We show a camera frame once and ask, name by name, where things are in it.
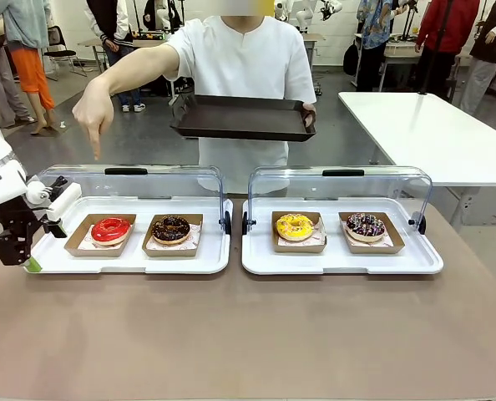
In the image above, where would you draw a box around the person's right hand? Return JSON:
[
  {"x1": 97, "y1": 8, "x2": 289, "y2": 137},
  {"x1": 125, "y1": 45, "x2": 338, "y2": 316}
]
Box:
[{"x1": 71, "y1": 79, "x2": 116, "y2": 162}]

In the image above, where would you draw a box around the person in red jacket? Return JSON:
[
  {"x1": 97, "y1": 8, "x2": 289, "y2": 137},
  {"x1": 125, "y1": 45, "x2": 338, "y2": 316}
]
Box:
[{"x1": 414, "y1": 0, "x2": 482, "y2": 101}]

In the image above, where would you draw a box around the yellow glazed donut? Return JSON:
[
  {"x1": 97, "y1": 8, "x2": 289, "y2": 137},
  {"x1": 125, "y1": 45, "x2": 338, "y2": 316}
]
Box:
[{"x1": 276, "y1": 212, "x2": 315, "y2": 242}]

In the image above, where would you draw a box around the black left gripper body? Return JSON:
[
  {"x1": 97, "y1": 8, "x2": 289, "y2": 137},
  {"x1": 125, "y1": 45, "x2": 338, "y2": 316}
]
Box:
[{"x1": 0, "y1": 206, "x2": 44, "y2": 267}]

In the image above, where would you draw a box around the black folding chair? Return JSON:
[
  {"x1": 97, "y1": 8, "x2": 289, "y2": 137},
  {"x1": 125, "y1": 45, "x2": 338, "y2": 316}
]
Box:
[{"x1": 43, "y1": 24, "x2": 89, "y2": 83}]

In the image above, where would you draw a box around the person in dark vest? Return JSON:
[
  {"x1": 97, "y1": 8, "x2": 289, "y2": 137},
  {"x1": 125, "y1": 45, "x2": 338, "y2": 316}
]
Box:
[{"x1": 459, "y1": 0, "x2": 496, "y2": 117}]

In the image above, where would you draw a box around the person's left hand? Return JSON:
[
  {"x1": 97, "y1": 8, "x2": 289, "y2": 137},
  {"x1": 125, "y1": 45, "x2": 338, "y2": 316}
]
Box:
[{"x1": 301, "y1": 102, "x2": 317, "y2": 129}]

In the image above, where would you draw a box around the person's right forearm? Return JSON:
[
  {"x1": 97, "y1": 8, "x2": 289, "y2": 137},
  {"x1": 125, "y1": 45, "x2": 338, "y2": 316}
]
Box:
[{"x1": 89, "y1": 52, "x2": 182, "y2": 98}]

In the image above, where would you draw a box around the brown cardboard donut tray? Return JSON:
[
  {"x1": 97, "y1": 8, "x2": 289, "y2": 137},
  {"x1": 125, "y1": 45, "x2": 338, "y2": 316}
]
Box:
[
  {"x1": 141, "y1": 213, "x2": 205, "y2": 257},
  {"x1": 338, "y1": 211, "x2": 406, "y2": 255},
  {"x1": 271, "y1": 211, "x2": 327, "y2": 254},
  {"x1": 63, "y1": 213, "x2": 137, "y2": 256}
]

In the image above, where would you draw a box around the person in blue patterned shirt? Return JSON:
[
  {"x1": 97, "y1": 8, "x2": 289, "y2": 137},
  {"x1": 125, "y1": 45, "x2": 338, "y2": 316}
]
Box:
[{"x1": 356, "y1": 0, "x2": 395, "y2": 91}]

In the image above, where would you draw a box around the red glazed donut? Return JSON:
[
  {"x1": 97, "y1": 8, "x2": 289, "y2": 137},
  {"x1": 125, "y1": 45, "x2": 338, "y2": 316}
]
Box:
[{"x1": 91, "y1": 216, "x2": 131, "y2": 246}]

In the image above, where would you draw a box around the grey background table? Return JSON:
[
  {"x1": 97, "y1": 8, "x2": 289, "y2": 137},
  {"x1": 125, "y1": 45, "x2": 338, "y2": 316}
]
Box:
[{"x1": 77, "y1": 37, "x2": 119, "y2": 75}]

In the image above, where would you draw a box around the person in varsity jacket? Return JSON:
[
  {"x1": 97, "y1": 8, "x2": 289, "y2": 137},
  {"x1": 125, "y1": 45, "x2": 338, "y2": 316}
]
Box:
[{"x1": 84, "y1": 0, "x2": 148, "y2": 114}]

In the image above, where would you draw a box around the white side table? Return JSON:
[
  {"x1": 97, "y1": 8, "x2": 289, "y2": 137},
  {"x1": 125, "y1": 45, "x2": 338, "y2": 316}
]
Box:
[{"x1": 338, "y1": 90, "x2": 496, "y2": 226}]

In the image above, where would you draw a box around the dark brown serving tray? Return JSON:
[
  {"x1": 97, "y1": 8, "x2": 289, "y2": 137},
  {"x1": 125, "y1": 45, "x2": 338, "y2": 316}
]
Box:
[{"x1": 169, "y1": 94, "x2": 317, "y2": 143}]

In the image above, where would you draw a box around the person in orange shorts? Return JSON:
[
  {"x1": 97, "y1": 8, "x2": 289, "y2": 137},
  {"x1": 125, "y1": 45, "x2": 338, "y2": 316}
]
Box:
[{"x1": 0, "y1": 0, "x2": 58, "y2": 135}]

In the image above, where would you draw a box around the black backpack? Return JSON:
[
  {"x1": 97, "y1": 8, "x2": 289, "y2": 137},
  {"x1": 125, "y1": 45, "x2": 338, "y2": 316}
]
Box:
[{"x1": 342, "y1": 40, "x2": 360, "y2": 77}]

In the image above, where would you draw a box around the chocolate sprinkled donut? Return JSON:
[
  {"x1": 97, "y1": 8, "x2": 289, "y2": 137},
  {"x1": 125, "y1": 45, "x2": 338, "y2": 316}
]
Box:
[{"x1": 151, "y1": 215, "x2": 192, "y2": 246}]

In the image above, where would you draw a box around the clear display lid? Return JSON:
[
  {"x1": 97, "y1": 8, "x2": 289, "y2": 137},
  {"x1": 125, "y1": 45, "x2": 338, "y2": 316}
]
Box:
[
  {"x1": 242, "y1": 165, "x2": 433, "y2": 235},
  {"x1": 34, "y1": 164, "x2": 232, "y2": 235}
]

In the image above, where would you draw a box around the white printed paper liner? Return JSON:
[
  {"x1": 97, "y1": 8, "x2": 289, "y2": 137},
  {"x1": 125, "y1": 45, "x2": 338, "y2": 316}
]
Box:
[
  {"x1": 146, "y1": 223, "x2": 202, "y2": 250},
  {"x1": 342, "y1": 227, "x2": 393, "y2": 247},
  {"x1": 276, "y1": 216, "x2": 326, "y2": 246},
  {"x1": 84, "y1": 231, "x2": 129, "y2": 250}
]

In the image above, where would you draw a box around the person in white shirt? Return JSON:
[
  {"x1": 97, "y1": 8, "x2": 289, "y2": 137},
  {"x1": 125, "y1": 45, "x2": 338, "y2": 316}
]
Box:
[{"x1": 164, "y1": 0, "x2": 318, "y2": 195}]

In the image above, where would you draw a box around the white display tray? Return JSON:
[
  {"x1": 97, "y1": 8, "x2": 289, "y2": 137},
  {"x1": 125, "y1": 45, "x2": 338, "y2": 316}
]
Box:
[
  {"x1": 241, "y1": 197, "x2": 444, "y2": 276},
  {"x1": 22, "y1": 195, "x2": 234, "y2": 276}
]

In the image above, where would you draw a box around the black and white background robot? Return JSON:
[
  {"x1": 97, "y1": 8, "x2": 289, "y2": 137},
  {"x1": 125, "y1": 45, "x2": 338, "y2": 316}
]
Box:
[{"x1": 142, "y1": 0, "x2": 183, "y2": 35}]

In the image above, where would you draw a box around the black stand pole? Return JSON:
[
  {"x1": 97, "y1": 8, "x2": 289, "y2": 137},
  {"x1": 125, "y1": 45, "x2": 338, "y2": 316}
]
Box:
[{"x1": 418, "y1": 0, "x2": 448, "y2": 96}]

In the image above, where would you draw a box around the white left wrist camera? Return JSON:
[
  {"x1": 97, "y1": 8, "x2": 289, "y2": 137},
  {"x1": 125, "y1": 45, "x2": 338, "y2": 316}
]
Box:
[{"x1": 45, "y1": 175, "x2": 83, "y2": 222}]

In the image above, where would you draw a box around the dark purple sprinkled donut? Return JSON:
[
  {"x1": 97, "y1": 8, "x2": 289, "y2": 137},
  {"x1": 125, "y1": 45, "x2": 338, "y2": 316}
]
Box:
[{"x1": 346, "y1": 212, "x2": 386, "y2": 243}]

